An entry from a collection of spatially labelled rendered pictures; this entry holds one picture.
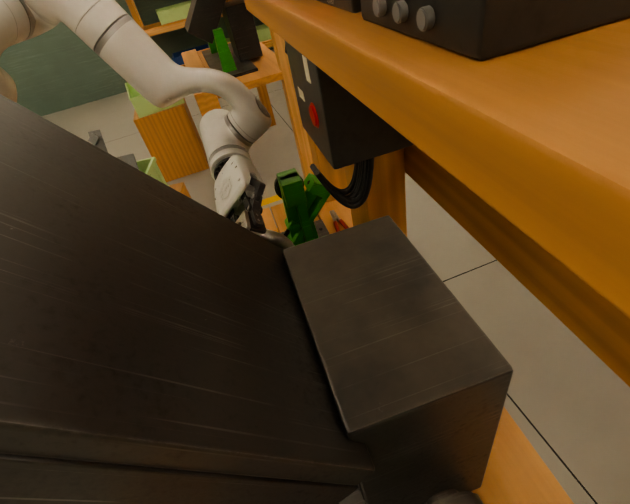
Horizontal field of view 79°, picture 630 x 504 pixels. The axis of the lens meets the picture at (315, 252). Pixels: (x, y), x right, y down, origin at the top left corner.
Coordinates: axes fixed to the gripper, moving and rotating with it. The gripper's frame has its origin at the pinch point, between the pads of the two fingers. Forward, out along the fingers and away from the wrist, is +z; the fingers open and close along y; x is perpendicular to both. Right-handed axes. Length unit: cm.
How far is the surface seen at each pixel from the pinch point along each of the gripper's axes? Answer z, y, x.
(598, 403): 41, -12, 155
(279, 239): 2.1, 1.2, 4.8
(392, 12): 20.3, 38.8, -17.0
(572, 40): 29, 43, -14
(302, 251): 11.0, 7.9, 1.8
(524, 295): -14, -15, 174
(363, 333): 28.0, 13.3, 0.5
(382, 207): -5.2, 10.2, 28.8
